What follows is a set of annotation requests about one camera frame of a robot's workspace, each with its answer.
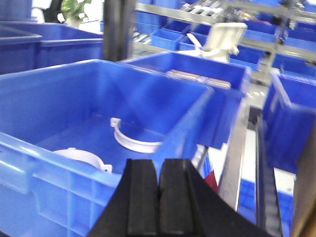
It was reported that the black vertical pillar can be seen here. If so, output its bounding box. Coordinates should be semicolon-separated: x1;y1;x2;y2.
103;0;136;62

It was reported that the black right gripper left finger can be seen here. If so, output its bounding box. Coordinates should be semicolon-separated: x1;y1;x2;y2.
88;159;158;237

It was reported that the blue bin far right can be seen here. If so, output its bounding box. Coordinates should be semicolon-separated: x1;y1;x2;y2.
262;74;316;173

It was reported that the white curved PVC pipe clamp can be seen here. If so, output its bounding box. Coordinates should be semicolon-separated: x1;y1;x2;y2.
110;118;162;154

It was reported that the large blue target bin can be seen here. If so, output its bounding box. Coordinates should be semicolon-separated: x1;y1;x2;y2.
0;60;214;237

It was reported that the white pipe clamp in bin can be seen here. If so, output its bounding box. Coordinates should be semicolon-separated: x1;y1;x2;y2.
53;148;113;173

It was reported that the white plastic chair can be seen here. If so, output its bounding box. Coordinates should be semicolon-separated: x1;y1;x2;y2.
182;22;247;63

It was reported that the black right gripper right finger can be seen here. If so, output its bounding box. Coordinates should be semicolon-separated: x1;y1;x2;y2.
159;159;269;237

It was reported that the green potted plant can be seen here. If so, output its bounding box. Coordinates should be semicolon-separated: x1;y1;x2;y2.
61;0;92;22

